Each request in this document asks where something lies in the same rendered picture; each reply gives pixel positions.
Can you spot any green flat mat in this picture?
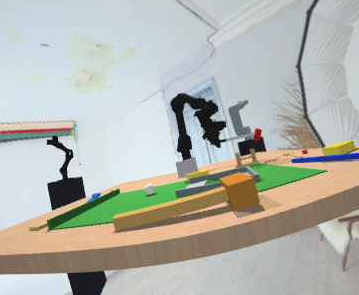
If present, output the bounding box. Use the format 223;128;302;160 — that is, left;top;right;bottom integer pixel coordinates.
47;163;327;231

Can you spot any white golf ball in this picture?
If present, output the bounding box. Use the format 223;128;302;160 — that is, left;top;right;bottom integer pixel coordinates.
144;184;156;194

